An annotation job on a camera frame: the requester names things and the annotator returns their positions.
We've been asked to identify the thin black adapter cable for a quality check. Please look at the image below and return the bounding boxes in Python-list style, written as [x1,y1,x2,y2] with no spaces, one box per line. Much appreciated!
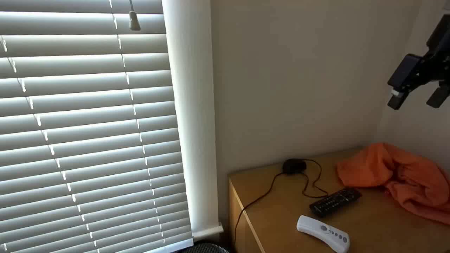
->
[232,157,331,236]

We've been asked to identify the blind cord pull tassel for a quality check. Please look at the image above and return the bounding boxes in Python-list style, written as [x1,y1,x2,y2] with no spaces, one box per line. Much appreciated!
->
[127,0,142,32]

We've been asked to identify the orange cloth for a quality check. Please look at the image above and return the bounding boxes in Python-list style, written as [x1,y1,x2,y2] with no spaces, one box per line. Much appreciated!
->
[335,141,450,226]

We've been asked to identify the light wooden desk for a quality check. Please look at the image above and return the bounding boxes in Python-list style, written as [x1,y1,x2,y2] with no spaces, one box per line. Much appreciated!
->
[227,146,450,253]

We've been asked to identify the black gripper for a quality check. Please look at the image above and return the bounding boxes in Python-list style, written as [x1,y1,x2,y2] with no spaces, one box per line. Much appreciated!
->
[387,12,450,110]

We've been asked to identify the black round plug adapter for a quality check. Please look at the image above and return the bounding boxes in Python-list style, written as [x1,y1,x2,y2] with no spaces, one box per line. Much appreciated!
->
[281,157,308,177]

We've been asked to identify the black waste bin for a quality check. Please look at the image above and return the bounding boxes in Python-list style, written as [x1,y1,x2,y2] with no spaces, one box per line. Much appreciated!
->
[179,240,231,253]

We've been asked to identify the white window frame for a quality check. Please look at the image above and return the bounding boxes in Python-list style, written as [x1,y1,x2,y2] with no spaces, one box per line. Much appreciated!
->
[160,0,225,241]

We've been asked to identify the white remote control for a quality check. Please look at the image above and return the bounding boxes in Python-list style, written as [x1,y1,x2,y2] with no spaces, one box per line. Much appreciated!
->
[295,213,352,253]

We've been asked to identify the white window blinds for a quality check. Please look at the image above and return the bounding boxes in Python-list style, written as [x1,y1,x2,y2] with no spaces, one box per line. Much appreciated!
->
[0,0,194,253]

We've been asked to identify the black remote control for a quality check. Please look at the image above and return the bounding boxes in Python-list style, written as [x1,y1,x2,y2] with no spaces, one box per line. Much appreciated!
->
[308,186,363,217]

